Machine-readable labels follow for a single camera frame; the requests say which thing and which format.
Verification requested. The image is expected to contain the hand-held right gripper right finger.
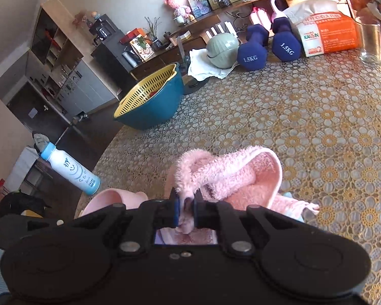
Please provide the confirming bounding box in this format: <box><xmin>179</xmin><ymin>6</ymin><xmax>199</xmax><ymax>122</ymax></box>
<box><xmin>193</xmin><ymin>189</ymin><xmax>293</xmax><ymax>258</ymax></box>

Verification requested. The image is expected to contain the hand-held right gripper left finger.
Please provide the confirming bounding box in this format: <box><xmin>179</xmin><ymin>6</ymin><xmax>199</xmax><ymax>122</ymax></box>
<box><xmin>75</xmin><ymin>189</ymin><xmax>181</xmax><ymax>258</ymax></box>

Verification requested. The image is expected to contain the pink fluffy towel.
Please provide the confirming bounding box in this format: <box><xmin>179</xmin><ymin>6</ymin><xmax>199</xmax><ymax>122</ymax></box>
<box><xmin>155</xmin><ymin>145</ymin><xmax>320</xmax><ymax>245</ymax></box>

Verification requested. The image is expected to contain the pink plastic bowl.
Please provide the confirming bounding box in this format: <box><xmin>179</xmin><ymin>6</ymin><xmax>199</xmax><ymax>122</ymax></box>
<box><xmin>82</xmin><ymin>188</ymin><xmax>149</xmax><ymax>219</ymax></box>

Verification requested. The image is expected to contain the blue bowl with yellow strainer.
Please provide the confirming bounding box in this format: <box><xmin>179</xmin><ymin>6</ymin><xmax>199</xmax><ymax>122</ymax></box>
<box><xmin>113</xmin><ymin>63</ymin><xmax>184</xmax><ymax>131</ymax></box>

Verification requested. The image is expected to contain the white bottle with blue cap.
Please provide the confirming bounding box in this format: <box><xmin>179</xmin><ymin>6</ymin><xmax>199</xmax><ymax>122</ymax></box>
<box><xmin>40</xmin><ymin>142</ymin><xmax>101</xmax><ymax>196</ymax></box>

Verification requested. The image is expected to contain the white cloth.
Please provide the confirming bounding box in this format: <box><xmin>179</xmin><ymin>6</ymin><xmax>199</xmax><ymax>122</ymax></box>
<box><xmin>187</xmin><ymin>50</ymin><xmax>239</xmax><ymax>81</ymax></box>

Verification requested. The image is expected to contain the black cabinet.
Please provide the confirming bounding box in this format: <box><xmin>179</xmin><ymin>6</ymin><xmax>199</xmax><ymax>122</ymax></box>
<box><xmin>91</xmin><ymin>30</ymin><xmax>140</xmax><ymax>96</ymax></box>

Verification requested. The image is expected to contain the black bag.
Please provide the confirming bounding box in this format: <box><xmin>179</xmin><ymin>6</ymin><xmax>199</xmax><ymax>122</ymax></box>
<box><xmin>0</xmin><ymin>190</ymin><xmax>51</xmax><ymax>226</ymax></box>

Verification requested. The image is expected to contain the green round lidded pot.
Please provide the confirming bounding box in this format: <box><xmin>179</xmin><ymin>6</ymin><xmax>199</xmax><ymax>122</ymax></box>
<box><xmin>206</xmin><ymin>32</ymin><xmax>240</xmax><ymax>69</ymax></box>

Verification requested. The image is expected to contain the colourful picture book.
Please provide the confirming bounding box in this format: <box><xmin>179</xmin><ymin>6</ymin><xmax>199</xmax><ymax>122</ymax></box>
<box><xmin>130</xmin><ymin>37</ymin><xmax>154</xmax><ymax>62</ymax></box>

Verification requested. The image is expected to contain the navy dumbbell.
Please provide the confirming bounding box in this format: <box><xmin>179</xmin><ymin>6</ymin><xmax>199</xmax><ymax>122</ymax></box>
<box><xmin>237</xmin><ymin>24</ymin><xmax>269</xmax><ymax>72</ymax></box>
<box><xmin>271</xmin><ymin>16</ymin><xmax>302</xmax><ymax>62</ymax></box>

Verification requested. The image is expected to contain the potted green plant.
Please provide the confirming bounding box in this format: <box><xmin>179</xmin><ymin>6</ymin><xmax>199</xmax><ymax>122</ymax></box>
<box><xmin>144</xmin><ymin>16</ymin><xmax>164</xmax><ymax>51</ymax></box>

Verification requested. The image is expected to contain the white shelf cabinet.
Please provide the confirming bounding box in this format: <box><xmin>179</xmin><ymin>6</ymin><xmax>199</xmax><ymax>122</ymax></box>
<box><xmin>25</xmin><ymin>0</ymin><xmax>119</xmax><ymax>116</ymax></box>

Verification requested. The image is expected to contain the wooden sideboard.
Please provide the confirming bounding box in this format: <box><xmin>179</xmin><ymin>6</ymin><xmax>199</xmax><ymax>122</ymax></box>
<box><xmin>130</xmin><ymin>0</ymin><xmax>353</xmax><ymax>80</ymax></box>

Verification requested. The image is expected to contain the black coffee machine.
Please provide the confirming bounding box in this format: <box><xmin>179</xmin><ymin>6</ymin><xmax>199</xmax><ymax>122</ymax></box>
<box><xmin>89</xmin><ymin>14</ymin><xmax>117</xmax><ymax>45</ymax></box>

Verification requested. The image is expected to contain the pink teddy bear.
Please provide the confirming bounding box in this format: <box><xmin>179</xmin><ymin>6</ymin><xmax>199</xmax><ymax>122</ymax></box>
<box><xmin>164</xmin><ymin>0</ymin><xmax>193</xmax><ymax>20</ymax></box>

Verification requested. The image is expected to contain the orange and white bag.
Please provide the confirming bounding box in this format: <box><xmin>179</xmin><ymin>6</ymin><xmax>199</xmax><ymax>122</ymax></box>
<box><xmin>286</xmin><ymin>0</ymin><xmax>364</xmax><ymax>58</ymax></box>

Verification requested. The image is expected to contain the clear drinking glass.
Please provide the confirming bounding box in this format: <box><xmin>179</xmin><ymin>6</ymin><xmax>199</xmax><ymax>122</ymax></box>
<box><xmin>355</xmin><ymin>17</ymin><xmax>381</xmax><ymax>65</ymax></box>

